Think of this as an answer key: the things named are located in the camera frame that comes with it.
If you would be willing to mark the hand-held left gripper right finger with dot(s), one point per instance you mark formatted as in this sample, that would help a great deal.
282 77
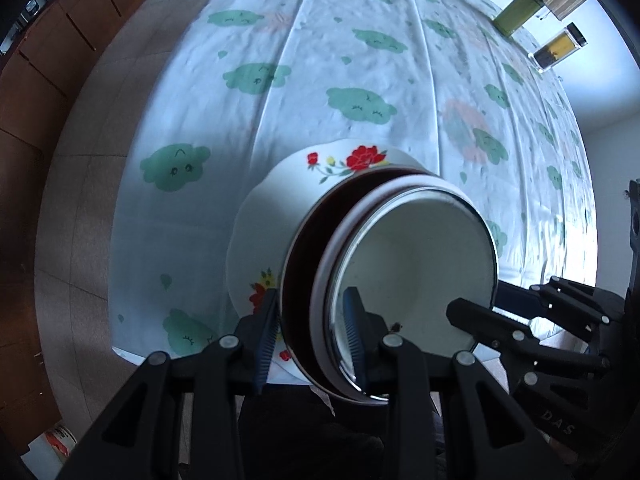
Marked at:
355 340

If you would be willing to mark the red plastic bowl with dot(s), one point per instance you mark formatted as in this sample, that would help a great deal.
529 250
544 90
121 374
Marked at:
300 270

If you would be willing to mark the white red plastic bag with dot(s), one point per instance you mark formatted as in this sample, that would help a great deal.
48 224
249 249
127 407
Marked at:
55 445

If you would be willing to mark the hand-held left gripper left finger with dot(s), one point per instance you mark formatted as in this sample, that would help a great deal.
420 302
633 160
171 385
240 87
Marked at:
265 345

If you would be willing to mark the white plate red flowers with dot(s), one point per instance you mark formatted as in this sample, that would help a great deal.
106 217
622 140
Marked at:
280 200

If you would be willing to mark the white enamel cup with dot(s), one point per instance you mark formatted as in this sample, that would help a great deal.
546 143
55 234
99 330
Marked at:
425 270

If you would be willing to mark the brown wooden cabinet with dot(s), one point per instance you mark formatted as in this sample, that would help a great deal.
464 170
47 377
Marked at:
45 75

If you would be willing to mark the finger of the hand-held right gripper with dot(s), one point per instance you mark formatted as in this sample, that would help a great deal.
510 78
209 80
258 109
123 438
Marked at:
480 320
515 305

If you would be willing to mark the stainless steel bowl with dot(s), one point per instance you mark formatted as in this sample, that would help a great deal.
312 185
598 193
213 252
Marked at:
336 320

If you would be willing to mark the green bottle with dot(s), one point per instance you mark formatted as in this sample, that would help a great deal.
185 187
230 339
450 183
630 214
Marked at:
517 12

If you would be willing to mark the white green cloud tablecloth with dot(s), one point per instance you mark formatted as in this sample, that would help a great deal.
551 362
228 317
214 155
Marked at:
325 60

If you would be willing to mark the clear glass tea bottle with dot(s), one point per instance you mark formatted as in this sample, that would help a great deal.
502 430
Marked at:
557 47

